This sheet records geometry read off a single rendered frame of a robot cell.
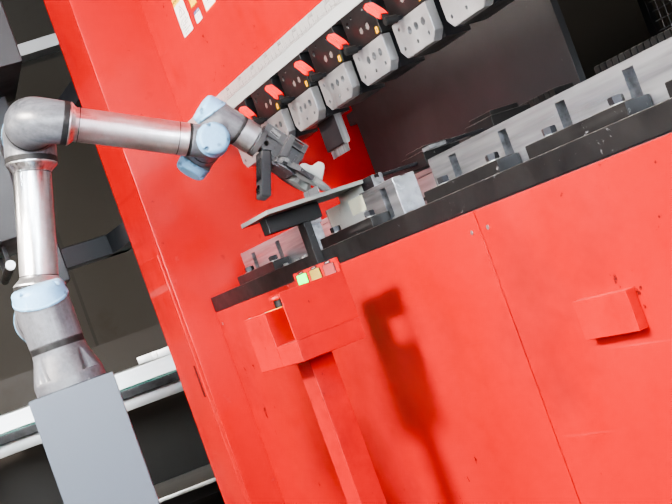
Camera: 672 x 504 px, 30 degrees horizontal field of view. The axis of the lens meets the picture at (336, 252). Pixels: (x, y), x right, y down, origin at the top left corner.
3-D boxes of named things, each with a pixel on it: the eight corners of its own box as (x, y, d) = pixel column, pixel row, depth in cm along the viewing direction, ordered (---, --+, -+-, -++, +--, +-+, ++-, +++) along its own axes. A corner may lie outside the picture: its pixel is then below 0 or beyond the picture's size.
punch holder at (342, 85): (329, 112, 298) (305, 47, 298) (359, 103, 301) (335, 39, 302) (354, 94, 284) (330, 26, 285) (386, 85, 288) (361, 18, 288)
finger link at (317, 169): (340, 169, 300) (306, 151, 300) (330, 190, 298) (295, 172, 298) (338, 174, 303) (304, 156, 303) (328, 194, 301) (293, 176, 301)
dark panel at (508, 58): (393, 224, 402) (346, 96, 403) (399, 223, 403) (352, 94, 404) (600, 137, 300) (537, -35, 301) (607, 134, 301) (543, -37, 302)
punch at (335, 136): (330, 160, 313) (317, 124, 313) (337, 158, 313) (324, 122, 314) (346, 151, 304) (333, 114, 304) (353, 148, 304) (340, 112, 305)
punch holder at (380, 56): (364, 88, 280) (338, 19, 280) (395, 79, 283) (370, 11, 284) (393, 68, 266) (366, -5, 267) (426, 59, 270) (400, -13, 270)
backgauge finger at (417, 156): (356, 192, 314) (349, 173, 314) (441, 164, 325) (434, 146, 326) (376, 181, 303) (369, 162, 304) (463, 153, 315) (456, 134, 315)
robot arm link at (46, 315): (30, 350, 258) (8, 288, 259) (26, 353, 271) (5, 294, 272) (86, 330, 262) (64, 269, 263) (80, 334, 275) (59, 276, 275)
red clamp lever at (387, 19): (361, 2, 262) (387, 19, 255) (377, -2, 263) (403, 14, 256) (361, 10, 263) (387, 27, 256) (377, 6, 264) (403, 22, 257)
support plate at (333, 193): (241, 228, 304) (240, 225, 304) (334, 198, 316) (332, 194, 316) (267, 214, 288) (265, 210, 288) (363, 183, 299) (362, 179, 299)
